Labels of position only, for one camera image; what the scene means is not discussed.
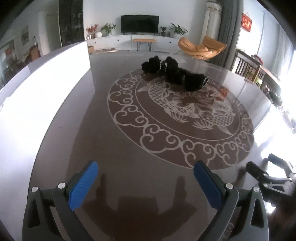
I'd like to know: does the red flower vase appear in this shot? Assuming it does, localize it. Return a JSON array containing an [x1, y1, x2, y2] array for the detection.
[[86, 24, 98, 39]]

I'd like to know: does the black flat television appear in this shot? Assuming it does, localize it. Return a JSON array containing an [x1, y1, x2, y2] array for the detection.
[[120, 15, 159, 34]]

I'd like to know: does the dark glass display cabinet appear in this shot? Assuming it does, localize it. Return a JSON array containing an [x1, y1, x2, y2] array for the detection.
[[58, 0, 84, 47]]

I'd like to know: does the green potted plant left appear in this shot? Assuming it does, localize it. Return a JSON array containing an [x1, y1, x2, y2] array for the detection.
[[100, 23, 116, 36]]

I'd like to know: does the cardboard box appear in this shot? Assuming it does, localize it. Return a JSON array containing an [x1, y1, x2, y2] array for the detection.
[[88, 46, 95, 54]]

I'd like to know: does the orange lounge chair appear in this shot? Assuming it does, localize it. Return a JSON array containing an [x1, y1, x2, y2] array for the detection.
[[178, 35, 227, 60]]

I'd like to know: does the white tv cabinet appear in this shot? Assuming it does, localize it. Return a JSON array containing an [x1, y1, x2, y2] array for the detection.
[[87, 35, 181, 54]]

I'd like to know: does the dark wooden chair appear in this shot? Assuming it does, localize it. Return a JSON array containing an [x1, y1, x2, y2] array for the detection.
[[231, 49, 262, 82]]

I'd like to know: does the small wooden bench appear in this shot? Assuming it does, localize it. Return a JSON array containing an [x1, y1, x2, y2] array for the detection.
[[133, 39, 157, 52]]

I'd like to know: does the black fuzzy scrunchie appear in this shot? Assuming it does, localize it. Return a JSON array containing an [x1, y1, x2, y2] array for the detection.
[[165, 68, 209, 92]]

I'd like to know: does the white storage box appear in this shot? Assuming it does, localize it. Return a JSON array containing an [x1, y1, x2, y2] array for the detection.
[[1, 42, 95, 240]]

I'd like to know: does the green potted plant right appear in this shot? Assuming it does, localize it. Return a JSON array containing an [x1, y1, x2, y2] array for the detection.
[[170, 23, 188, 38]]

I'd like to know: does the green potted plant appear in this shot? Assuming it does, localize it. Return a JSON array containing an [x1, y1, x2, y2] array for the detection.
[[170, 23, 188, 38], [100, 23, 116, 36]]

